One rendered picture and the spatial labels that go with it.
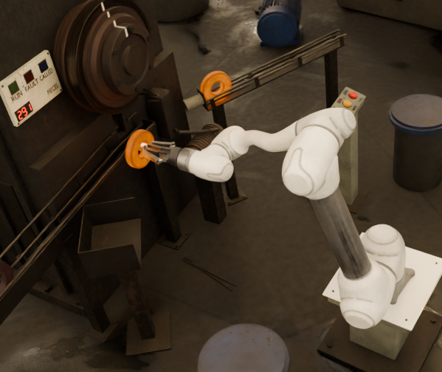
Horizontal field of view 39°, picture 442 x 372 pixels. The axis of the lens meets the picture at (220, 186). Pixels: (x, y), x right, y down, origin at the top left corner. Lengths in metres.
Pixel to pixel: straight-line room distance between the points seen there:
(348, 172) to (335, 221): 1.24
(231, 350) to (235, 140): 0.77
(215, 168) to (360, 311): 0.71
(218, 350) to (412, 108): 1.66
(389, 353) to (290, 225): 0.91
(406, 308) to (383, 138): 1.58
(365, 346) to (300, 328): 0.30
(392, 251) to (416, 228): 0.96
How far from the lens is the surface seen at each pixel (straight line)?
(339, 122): 1.92
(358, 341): 2.74
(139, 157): 2.52
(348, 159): 3.16
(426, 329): 2.83
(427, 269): 2.57
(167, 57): 3.06
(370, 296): 2.18
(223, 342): 2.29
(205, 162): 2.32
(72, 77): 2.49
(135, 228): 2.52
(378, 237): 2.30
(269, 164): 3.66
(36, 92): 2.50
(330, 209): 1.95
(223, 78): 3.05
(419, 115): 3.25
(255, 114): 4.09
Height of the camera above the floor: 2.27
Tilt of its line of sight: 40 degrees down
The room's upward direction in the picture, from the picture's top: 11 degrees counter-clockwise
